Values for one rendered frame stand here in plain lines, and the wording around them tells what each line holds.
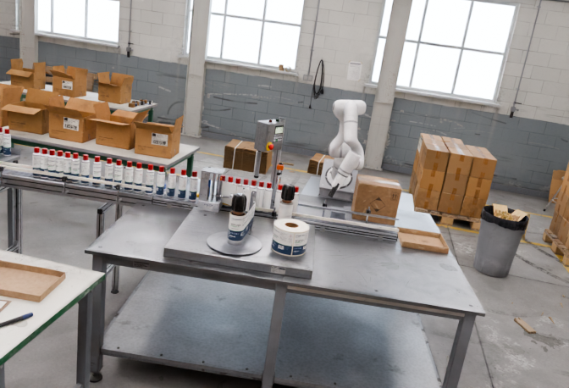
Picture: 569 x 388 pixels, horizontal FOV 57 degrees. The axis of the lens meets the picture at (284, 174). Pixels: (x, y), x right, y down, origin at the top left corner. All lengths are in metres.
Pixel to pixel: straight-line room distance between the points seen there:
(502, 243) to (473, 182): 1.41
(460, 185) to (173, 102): 5.19
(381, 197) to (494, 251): 2.07
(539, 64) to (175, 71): 5.85
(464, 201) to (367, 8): 3.54
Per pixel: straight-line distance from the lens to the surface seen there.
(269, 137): 3.39
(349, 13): 8.69
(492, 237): 5.47
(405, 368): 3.44
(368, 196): 3.68
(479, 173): 6.68
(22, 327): 2.42
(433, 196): 6.68
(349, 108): 3.46
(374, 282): 2.93
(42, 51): 10.66
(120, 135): 5.11
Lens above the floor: 2.10
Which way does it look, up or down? 16 degrees down
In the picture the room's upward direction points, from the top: 8 degrees clockwise
